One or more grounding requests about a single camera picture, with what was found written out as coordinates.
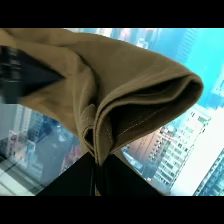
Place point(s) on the brown garment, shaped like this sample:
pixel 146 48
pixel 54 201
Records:
pixel 133 83

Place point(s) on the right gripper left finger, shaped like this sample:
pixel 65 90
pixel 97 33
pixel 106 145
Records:
pixel 75 180

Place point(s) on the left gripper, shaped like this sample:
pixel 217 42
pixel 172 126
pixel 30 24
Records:
pixel 9 75

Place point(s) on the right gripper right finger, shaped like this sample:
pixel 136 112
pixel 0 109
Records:
pixel 128 181

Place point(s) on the silver frame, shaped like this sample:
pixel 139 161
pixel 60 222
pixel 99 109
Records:
pixel 11 183

